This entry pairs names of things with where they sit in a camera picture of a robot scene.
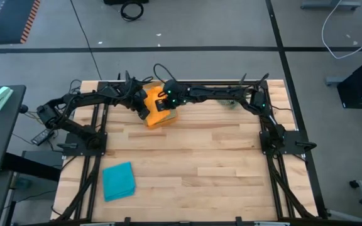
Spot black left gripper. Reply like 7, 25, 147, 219
126, 87, 151, 121

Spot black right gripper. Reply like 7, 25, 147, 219
155, 79, 189, 113

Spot orange plastic bin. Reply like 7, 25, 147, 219
141, 81, 179, 129

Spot teal microfiber towel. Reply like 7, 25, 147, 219
101, 161, 137, 202

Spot small potted succulent plant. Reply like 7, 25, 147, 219
215, 83, 251, 110

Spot black power adapter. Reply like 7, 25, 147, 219
30, 128, 55, 146

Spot black desk base beam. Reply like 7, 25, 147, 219
0, 149, 63, 183

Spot black mat with orange edge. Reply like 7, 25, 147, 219
0, 0, 41, 45

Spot grey equipment base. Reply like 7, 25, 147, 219
300, 0, 362, 10

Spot black floor cables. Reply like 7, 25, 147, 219
11, 78, 83, 145

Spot black coiled floor cable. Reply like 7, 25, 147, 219
119, 1, 145, 22

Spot thin black floor cable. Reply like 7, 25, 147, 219
70, 0, 102, 80

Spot white floor cable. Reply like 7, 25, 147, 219
321, 0, 362, 60

